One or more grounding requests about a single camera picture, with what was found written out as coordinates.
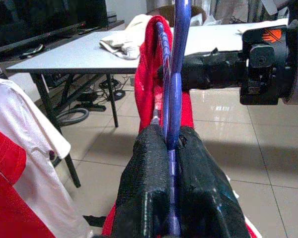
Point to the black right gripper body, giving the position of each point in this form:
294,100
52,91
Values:
263,74

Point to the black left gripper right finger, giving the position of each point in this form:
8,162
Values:
203,188

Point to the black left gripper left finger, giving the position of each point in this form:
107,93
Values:
144,178

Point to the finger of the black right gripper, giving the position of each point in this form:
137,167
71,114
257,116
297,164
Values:
213,60
213,80

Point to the purple plastic hanger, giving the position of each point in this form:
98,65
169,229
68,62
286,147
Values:
175,99

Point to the red polo shirt cream buttons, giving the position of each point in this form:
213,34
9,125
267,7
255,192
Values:
146,86

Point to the brown chair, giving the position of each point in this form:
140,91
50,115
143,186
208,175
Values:
164,11

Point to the crumpled cream garment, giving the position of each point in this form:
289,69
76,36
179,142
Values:
124,47

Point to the white polo shirt dark buttons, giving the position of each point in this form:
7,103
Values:
27,124

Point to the long grey white table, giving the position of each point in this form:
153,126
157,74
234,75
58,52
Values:
77,54

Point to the black television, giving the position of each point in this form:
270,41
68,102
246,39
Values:
39,19

